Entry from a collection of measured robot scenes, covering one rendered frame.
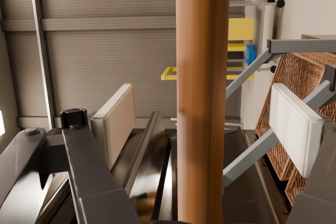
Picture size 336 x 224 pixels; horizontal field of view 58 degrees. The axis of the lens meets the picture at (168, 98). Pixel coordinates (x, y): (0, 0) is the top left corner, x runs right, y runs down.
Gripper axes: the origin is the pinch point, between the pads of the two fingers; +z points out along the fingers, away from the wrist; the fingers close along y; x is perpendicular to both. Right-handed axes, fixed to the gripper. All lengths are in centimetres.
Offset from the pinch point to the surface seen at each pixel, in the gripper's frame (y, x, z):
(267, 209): 24, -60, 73
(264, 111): 38, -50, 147
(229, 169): 6.4, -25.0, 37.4
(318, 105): 22.1, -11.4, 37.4
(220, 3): 0.9, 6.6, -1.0
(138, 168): -22, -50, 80
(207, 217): 0.4, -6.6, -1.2
